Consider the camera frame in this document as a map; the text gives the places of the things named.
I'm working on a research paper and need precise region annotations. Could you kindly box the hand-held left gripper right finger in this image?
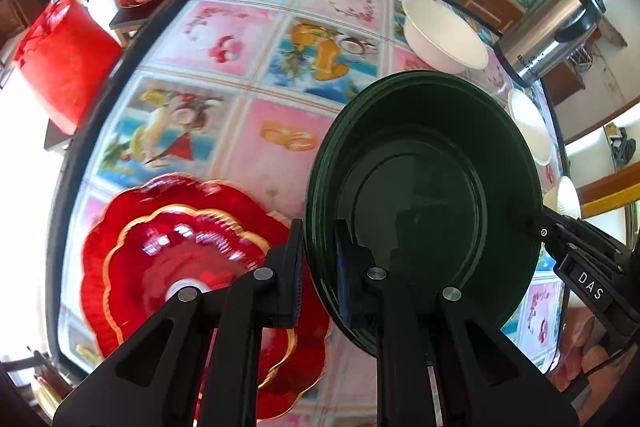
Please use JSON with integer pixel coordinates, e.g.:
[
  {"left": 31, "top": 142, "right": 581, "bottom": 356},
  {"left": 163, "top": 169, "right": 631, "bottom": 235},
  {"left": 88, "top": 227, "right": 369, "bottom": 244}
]
[{"left": 334, "top": 219, "right": 581, "bottom": 427}]

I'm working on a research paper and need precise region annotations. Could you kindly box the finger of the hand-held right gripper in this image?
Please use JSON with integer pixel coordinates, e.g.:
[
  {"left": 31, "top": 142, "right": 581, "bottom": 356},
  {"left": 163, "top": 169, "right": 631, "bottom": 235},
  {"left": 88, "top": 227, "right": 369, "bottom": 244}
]
[
  {"left": 545, "top": 208, "right": 631, "bottom": 258},
  {"left": 509, "top": 199, "right": 566, "bottom": 263}
]

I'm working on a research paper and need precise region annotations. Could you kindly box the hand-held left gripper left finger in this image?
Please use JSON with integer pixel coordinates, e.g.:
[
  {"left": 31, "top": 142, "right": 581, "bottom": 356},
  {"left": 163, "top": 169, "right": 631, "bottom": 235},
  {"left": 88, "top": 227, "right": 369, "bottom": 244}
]
[{"left": 52, "top": 219, "right": 306, "bottom": 427}]

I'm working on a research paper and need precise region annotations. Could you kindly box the stack of green plastic bowls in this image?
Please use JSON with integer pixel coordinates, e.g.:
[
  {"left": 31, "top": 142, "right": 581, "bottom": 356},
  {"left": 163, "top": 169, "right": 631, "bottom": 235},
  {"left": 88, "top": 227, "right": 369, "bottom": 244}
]
[{"left": 305, "top": 71, "right": 543, "bottom": 355}]

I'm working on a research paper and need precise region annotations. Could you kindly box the red gold-rimmed plate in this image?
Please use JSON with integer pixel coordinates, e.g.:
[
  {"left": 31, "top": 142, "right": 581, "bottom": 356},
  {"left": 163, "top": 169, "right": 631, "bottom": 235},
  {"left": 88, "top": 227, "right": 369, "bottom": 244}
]
[{"left": 102, "top": 204, "right": 298, "bottom": 388}]

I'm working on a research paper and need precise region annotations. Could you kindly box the cream paper bowl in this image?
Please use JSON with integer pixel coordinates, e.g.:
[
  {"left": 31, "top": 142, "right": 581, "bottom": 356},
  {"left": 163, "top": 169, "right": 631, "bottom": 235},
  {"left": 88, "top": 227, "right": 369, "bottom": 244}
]
[
  {"left": 402, "top": 0, "right": 489, "bottom": 74},
  {"left": 507, "top": 88, "right": 553, "bottom": 166},
  {"left": 542, "top": 176, "right": 583, "bottom": 220}
]

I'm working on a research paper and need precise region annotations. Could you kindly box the large red glass plate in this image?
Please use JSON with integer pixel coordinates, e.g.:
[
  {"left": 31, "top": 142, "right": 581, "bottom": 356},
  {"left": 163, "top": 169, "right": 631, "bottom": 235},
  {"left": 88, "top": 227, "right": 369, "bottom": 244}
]
[{"left": 80, "top": 173, "right": 331, "bottom": 420}]

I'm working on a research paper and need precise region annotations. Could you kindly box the person's right hand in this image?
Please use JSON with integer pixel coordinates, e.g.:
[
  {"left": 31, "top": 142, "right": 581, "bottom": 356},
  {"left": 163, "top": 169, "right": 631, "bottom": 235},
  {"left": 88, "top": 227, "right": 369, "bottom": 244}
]
[{"left": 547, "top": 314, "right": 621, "bottom": 388}]

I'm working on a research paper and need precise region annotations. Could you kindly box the stainless steel thermos jug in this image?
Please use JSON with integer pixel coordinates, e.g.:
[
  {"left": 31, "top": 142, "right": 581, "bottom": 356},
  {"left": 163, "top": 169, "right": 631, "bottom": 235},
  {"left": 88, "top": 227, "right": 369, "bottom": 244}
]
[{"left": 495, "top": 0, "right": 608, "bottom": 88}]

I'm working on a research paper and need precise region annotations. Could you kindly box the dark wooden stool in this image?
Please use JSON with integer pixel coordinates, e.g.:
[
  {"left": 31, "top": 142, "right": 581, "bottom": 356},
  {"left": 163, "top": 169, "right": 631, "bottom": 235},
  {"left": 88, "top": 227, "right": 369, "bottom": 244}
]
[{"left": 109, "top": 0, "right": 168, "bottom": 45}]

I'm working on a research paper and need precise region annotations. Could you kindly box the white bucket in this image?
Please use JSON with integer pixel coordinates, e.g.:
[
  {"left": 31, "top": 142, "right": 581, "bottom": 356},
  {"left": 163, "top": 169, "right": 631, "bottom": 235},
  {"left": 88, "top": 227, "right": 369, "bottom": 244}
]
[{"left": 82, "top": 0, "right": 126, "bottom": 48}]

